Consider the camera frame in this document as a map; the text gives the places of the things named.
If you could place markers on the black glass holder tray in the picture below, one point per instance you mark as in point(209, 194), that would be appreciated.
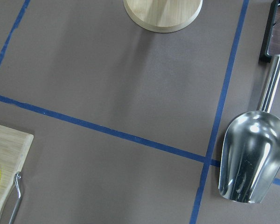
point(271, 41)

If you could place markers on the wooden cutting board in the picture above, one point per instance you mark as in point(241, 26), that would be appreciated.
point(14, 147)

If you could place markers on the wooden mug tree stand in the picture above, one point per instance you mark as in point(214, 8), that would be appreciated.
point(163, 16)

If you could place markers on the metal ice scoop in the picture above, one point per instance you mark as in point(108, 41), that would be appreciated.
point(250, 157)

